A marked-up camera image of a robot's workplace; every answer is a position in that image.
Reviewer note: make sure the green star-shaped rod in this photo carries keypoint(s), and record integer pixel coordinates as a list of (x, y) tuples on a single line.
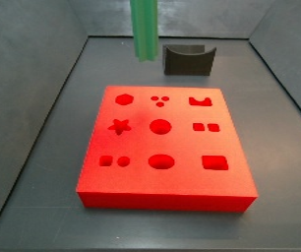
[(144, 28)]

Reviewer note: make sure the red block with shaped holes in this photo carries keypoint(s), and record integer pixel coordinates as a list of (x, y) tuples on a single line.
[(166, 153)]

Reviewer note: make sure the black curved holder bracket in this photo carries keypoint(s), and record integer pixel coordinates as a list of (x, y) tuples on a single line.
[(187, 60)]

